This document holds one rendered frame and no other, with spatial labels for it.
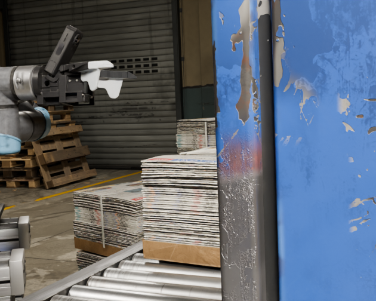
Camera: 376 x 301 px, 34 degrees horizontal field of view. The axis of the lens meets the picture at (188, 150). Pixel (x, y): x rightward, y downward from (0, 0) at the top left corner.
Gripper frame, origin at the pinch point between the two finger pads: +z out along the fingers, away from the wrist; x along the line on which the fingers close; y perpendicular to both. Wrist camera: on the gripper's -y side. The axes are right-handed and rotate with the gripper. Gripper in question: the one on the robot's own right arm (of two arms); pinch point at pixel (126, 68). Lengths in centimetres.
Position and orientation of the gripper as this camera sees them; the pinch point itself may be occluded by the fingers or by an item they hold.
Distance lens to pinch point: 132.0
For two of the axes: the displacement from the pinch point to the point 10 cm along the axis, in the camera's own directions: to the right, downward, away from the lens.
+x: -2.3, -0.4, -9.7
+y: 0.1, 10.0, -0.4
